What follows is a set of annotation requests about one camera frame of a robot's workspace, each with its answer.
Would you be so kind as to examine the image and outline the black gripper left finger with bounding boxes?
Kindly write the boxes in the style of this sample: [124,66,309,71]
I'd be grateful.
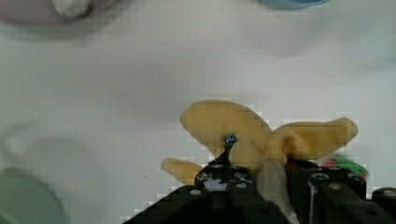
[122,145,290,224]

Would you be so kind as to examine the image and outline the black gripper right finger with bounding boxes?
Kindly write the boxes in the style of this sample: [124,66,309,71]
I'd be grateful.
[286,160,396,224]

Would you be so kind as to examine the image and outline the yellow plush peeled banana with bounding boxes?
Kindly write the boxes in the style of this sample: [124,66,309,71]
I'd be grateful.
[179,100,358,224]

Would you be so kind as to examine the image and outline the green mug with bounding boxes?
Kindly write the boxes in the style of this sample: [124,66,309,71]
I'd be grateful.
[0,124,68,224]

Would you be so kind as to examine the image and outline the light red plush strawberry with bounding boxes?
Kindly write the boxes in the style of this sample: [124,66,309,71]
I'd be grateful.
[324,157,369,178]

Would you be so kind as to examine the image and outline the blue round bowl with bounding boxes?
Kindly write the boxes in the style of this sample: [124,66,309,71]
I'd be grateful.
[258,0,330,9]

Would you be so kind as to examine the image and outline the red plush ketchup bottle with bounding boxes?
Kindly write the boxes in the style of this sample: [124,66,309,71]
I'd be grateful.
[51,0,92,17]

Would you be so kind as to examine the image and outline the grey round plate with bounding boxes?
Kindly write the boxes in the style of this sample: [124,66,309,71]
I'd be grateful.
[0,0,120,26]

